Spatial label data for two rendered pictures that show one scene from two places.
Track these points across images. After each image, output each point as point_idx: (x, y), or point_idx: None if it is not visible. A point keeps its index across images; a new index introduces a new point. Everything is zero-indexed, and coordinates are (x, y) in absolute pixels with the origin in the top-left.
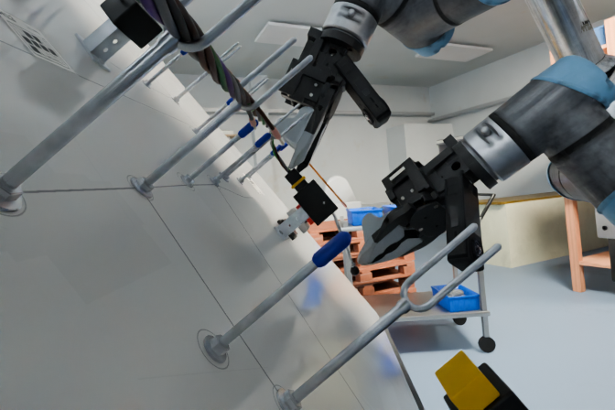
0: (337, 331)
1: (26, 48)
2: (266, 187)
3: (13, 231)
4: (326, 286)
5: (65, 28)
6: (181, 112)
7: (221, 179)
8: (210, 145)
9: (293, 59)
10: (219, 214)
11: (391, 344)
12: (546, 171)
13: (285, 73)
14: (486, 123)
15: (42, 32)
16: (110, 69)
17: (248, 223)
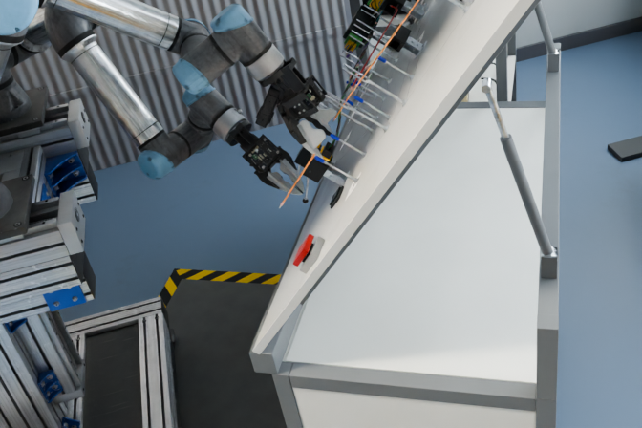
0: None
1: None
2: (336, 231)
3: (394, 64)
4: (324, 209)
5: (427, 38)
6: (398, 108)
7: (374, 127)
8: (381, 132)
9: (312, 75)
10: (374, 114)
11: (272, 301)
12: (161, 165)
13: (319, 83)
14: (235, 109)
15: (421, 39)
16: (416, 59)
17: (364, 137)
